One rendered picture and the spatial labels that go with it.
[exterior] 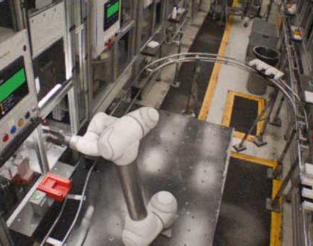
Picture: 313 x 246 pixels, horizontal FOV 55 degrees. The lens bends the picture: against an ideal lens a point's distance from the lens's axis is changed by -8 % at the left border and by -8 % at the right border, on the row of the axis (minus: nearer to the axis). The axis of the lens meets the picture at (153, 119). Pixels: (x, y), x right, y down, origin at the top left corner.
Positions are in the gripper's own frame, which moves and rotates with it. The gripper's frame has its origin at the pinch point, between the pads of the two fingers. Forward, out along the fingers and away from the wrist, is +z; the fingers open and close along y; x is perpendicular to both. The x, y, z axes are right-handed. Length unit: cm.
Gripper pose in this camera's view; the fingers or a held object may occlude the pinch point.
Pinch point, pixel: (45, 134)
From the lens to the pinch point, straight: 213.8
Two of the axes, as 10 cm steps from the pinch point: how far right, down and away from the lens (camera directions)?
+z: -9.5, -2.1, 2.1
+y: 0.4, -7.9, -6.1
